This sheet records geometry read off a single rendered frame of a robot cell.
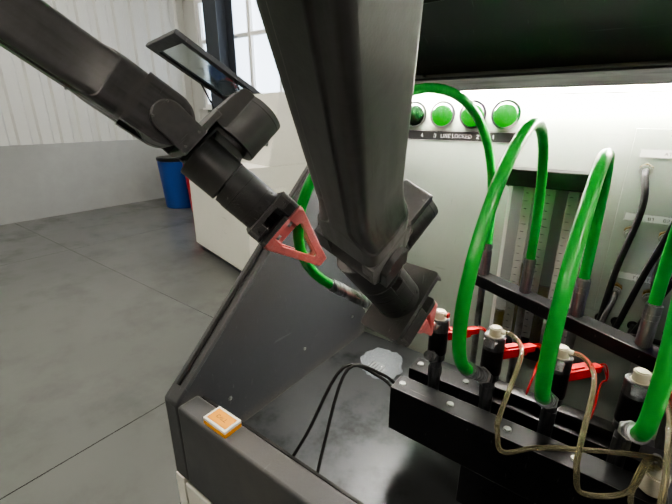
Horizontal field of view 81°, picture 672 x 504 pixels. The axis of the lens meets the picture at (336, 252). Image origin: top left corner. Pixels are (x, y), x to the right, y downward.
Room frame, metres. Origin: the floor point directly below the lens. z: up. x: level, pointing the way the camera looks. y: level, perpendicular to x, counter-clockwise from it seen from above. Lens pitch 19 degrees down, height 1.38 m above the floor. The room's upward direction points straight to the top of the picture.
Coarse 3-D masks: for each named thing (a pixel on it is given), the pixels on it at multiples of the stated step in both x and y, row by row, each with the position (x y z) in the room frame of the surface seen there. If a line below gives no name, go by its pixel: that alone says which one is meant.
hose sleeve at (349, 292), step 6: (336, 282) 0.51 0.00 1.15; (330, 288) 0.51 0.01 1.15; (336, 288) 0.51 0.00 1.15; (342, 288) 0.52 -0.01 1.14; (348, 288) 0.52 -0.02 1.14; (336, 294) 0.52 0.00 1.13; (342, 294) 0.52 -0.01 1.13; (348, 294) 0.52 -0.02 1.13; (354, 294) 0.53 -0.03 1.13; (360, 294) 0.54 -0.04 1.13; (354, 300) 0.53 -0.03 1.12; (360, 300) 0.53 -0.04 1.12; (366, 300) 0.54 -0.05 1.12; (366, 306) 0.54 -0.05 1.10
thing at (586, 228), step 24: (600, 168) 0.39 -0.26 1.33; (600, 192) 0.50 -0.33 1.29; (576, 216) 0.35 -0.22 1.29; (600, 216) 0.50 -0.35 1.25; (576, 240) 0.33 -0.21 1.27; (576, 264) 0.32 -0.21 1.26; (576, 288) 0.52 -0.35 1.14; (552, 312) 0.31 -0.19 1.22; (576, 312) 0.51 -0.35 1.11; (552, 336) 0.30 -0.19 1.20; (552, 360) 0.30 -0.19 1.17
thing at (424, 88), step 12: (420, 84) 0.58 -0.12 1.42; (432, 84) 0.59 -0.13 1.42; (444, 84) 0.61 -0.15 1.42; (456, 96) 0.62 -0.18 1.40; (468, 108) 0.63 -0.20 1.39; (480, 120) 0.64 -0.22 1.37; (480, 132) 0.65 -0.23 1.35; (492, 156) 0.66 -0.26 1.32; (492, 168) 0.66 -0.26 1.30; (300, 192) 0.50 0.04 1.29; (300, 204) 0.49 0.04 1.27; (300, 228) 0.49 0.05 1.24; (492, 228) 0.67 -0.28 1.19; (300, 240) 0.49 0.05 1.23; (492, 240) 0.68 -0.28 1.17; (312, 264) 0.50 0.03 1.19; (312, 276) 0.50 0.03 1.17; (324, 276) 0.51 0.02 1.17
